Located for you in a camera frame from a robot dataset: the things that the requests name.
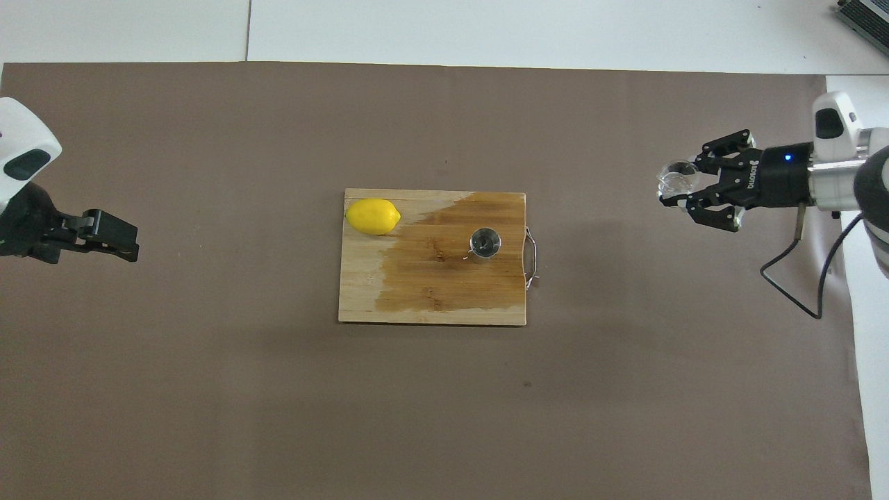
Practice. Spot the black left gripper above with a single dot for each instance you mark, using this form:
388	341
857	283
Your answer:
24	226

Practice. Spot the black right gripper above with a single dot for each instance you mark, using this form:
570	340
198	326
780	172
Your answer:
771	180

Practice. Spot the small clear glass cup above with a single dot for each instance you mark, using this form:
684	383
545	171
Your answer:
677	179

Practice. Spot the steel double jigger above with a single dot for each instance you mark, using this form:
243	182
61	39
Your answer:
485	242

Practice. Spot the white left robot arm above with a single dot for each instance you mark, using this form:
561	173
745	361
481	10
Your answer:
21	139

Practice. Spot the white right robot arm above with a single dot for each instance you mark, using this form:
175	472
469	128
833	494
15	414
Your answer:
833	184

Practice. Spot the grey ribbed device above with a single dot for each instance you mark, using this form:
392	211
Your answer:
865	17

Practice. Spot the yellow lemon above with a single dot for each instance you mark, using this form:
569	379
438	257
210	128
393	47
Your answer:
373	217

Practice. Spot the wooden cutting board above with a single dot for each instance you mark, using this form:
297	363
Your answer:
430	278

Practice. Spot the brown table mat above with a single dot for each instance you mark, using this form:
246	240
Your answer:
444	417

